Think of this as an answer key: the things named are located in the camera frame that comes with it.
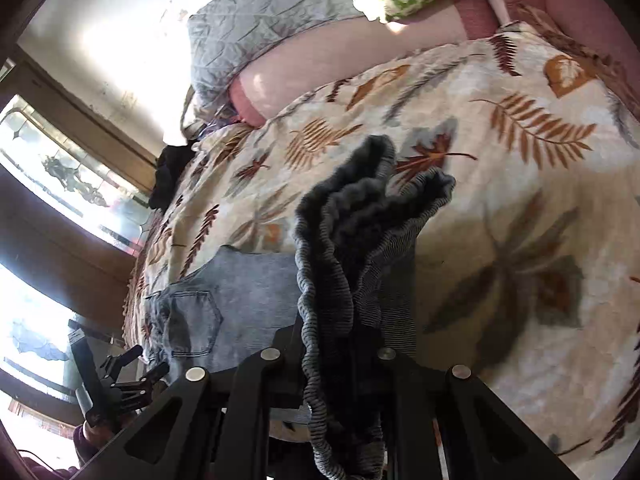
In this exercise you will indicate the grey denim pants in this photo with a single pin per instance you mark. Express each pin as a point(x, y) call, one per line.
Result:
point(350, 240)

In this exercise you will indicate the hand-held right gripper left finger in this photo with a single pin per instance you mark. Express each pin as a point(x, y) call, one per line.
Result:
point(280, 360)

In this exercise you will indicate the pink sofa backrest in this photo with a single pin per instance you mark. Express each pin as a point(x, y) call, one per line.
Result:
point(580, 5)

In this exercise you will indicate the wooden stained glass door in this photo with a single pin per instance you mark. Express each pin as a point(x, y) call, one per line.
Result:
point(60, 220)

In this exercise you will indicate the pink bolster cushion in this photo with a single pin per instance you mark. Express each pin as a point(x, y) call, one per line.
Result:
point(350, 65)

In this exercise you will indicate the purple plastic item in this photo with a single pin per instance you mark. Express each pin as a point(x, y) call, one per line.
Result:
point(212, 126)

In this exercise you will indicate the black cloth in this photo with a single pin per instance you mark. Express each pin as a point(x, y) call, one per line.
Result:
point(170, 175)

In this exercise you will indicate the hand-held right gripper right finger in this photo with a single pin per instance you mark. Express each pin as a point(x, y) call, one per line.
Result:
point(400, 380)

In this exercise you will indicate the cream crumpled cloth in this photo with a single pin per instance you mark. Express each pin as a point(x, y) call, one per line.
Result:
point(189, 110)

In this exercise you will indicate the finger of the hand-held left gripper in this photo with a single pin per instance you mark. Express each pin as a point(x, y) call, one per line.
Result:
point(145, 385)
point(122, 360)

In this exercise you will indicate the grey quilted pillow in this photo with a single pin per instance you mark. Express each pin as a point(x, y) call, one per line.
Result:
point(260, 25)

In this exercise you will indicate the person's left hand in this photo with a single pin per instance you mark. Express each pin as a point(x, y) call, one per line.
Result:
point(97, 431)

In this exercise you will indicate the leaf printed blanket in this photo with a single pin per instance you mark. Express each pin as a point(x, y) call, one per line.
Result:
point(500, 200)

